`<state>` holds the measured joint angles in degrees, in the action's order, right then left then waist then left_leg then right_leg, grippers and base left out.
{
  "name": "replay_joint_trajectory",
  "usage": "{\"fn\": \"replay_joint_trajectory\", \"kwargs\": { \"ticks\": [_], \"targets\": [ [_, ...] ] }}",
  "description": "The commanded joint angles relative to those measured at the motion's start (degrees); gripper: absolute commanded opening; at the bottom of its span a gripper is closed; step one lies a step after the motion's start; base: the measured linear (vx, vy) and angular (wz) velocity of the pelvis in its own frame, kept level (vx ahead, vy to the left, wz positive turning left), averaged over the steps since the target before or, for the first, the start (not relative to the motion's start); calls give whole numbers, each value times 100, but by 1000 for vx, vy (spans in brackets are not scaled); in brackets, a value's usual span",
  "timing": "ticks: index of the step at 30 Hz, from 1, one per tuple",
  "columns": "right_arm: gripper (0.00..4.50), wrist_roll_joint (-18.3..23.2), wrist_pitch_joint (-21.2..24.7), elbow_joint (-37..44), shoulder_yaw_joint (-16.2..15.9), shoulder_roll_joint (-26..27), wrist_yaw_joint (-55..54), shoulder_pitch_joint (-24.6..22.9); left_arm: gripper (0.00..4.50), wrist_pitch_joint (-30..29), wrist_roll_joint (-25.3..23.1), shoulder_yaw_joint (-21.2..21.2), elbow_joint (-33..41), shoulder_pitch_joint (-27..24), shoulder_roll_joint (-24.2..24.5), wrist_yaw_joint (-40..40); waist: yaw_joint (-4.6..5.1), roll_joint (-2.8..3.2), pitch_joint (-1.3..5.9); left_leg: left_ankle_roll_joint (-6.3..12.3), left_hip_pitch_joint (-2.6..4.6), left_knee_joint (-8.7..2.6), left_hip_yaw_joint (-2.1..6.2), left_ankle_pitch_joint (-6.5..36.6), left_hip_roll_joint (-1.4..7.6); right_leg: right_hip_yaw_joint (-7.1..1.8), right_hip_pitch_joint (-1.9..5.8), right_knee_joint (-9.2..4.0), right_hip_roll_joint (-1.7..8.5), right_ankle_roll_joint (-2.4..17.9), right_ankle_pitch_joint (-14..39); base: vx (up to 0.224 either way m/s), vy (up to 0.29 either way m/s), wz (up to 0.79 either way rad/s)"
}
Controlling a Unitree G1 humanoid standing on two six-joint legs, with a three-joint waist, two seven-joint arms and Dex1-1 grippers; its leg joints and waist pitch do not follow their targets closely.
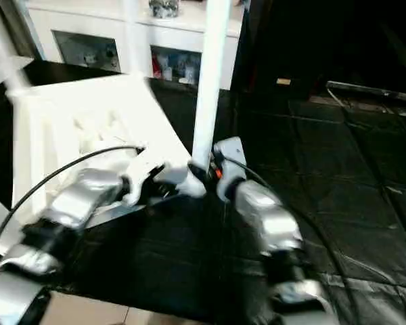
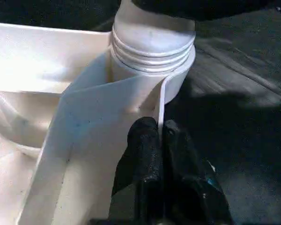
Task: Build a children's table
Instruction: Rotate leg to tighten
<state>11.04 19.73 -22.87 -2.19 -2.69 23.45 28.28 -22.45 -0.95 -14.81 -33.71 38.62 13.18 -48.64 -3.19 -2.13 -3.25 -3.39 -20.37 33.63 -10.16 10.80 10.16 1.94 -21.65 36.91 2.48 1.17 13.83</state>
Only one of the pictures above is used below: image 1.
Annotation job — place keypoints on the white plastic children's table top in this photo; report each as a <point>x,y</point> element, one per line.
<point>74,128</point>

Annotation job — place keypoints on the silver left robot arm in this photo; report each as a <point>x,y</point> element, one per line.
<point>61,223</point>

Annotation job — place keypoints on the black work mat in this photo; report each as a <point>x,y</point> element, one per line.
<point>325,176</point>

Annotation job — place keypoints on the red bottle in cabinet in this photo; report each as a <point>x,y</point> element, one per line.
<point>156,68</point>

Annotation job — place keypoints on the small beige tag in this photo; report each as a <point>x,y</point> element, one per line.
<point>283,82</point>

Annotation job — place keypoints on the dark object on cabinet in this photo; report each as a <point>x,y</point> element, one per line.
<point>164,8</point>

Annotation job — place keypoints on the white glass-door cabinet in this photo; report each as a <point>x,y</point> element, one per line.
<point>88,27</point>

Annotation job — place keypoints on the black metal bar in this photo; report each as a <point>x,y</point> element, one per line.
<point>372,91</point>

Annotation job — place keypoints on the grey curtain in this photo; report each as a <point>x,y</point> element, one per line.
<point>17,27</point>

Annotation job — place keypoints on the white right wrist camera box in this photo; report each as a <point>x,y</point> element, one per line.
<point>230,159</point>

